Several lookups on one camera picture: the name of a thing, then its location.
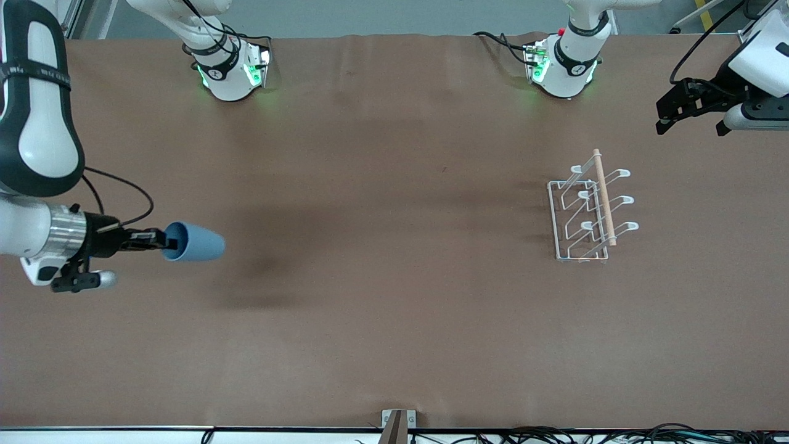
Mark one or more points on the blue plastic cup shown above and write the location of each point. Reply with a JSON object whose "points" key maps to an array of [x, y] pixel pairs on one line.
{"points": [[200, 243]]}

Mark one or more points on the aluminium frame profile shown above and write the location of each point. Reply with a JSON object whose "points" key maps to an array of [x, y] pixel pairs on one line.
{"points": [[75, 21], [744, 36]]}

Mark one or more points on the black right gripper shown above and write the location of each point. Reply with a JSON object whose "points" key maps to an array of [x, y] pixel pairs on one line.
{"points": [[102, 242]]}

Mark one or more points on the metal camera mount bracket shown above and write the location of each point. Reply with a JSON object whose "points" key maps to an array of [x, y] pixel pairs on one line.
{"points": [[397, 427]]}

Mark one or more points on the brown table cover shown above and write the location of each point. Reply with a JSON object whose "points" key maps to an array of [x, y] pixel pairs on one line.
{"points": [[370, 277]]}

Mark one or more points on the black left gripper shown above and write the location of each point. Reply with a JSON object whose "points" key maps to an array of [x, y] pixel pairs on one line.
{"points": [[722, 94]]}

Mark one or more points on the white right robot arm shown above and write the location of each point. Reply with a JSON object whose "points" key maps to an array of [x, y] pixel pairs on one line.
{"points": [[37, 142]]}

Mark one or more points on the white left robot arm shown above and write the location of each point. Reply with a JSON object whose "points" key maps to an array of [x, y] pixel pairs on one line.
{"points": [[567, 74]]}

